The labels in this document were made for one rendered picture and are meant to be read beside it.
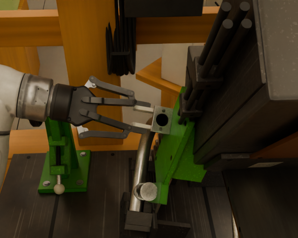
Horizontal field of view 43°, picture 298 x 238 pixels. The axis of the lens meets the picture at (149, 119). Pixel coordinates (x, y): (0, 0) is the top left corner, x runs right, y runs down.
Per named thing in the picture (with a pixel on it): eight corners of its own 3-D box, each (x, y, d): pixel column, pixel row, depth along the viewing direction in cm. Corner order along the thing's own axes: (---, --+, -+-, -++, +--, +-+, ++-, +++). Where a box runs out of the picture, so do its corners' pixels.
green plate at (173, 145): (194, 202, 81) (232, 129, 68) (156, 198, 79) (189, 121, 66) (187, 163, 90) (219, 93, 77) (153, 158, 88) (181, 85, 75)
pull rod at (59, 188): (65, 196, 97) (61, 181, 94) (53, 196, 97) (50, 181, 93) (67, 180, 102) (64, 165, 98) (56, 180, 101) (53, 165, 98)
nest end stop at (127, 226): (145, 230, 91) (149, 232, 86) (120, 227, 89) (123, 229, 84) (145, 224, 91) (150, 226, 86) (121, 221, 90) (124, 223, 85)
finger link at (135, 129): (123, 123, 78) (120, 138, 77) (147, 128, 79) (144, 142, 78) (122, 124, 79) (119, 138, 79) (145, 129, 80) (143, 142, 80)
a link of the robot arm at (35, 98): (24, 68, 71) (56, 74, 72) (29, 78, 80) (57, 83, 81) (14, 115, 70) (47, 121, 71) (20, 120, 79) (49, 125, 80)
